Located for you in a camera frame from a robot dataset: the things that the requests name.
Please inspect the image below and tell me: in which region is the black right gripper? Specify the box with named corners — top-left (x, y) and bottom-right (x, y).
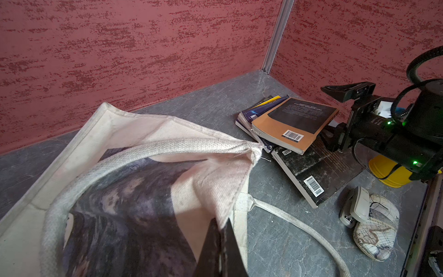
top-left (321, 82), bottom-right (443, 180)

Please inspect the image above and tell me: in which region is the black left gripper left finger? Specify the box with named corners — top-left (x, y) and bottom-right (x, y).
top-left (193, 218), bottom-right (222, 277)

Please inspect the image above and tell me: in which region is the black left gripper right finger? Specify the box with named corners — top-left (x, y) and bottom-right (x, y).
top-left (221, 220), bottom-right (248, 277)

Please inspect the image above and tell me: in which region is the thin black book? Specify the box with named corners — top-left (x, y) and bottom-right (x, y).
top-left (251, 98), bottom-right (339, 155)

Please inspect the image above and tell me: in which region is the yellow spine book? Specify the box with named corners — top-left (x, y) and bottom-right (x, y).
top-left (255, 96), bottom-right (281, 107)

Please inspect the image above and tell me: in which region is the blue Prince book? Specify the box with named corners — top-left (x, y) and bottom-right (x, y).
top-left (235, 95), bottom-right (289, 153)

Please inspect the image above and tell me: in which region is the beige canvas tote bag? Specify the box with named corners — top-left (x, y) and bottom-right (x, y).
top-left (1, 103), bottom-right (350, 277)

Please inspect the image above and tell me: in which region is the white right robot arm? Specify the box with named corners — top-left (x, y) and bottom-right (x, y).
top-left (320, 79), bottom-right (443, 181)

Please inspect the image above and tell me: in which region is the yellow pen cup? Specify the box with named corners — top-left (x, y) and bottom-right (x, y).
top-left (368, 155), bottom-right (412, 188)

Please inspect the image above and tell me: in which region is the crumpled white cloth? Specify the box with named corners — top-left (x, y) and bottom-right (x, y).
top-left (339, 187), bottom-right (399, 262)

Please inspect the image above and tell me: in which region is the right aluminium corner post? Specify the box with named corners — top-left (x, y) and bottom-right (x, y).
top-left (261, 0), bottom-right (295, 74)

